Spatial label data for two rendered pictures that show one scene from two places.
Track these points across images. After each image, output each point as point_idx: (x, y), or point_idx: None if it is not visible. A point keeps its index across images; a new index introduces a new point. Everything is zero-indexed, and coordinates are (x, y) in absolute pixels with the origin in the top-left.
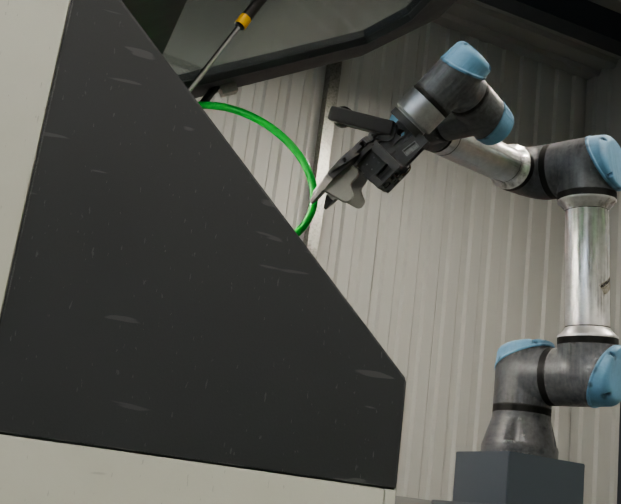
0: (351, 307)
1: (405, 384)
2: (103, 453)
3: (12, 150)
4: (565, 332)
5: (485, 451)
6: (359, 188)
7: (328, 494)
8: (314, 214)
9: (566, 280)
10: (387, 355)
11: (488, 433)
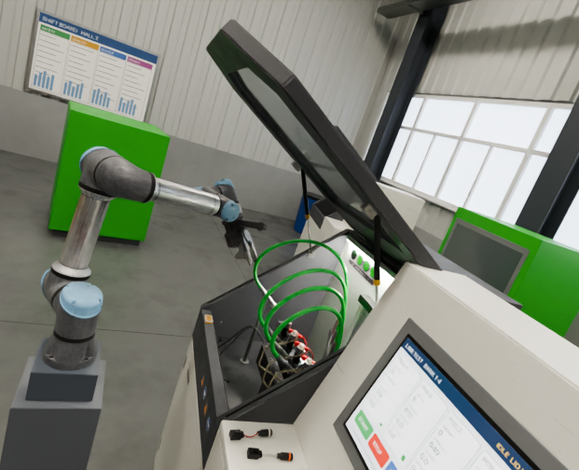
0: (228, 290)
1: (200, 306)
2: None
3: None
4: (89, 270)
5: (100, 354)
6: (240, 250)
7: None
8: (253, 269)
9: (95, 242)
10: (211, 299)
11: (95, 348)
